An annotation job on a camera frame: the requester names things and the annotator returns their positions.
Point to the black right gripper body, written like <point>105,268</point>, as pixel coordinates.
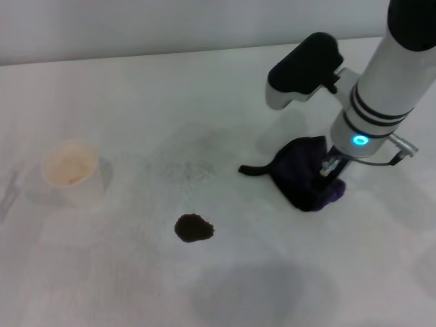
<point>335,173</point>

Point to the purple rag with black trim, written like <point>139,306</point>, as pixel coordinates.
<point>296,170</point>

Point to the white paper cup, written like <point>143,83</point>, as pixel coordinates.
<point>69,170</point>

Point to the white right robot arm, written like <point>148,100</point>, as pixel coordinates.
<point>385,81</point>

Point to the black water stain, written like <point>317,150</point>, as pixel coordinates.
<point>192,228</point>

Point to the black and white wrist camera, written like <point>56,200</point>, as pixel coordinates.
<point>299,68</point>

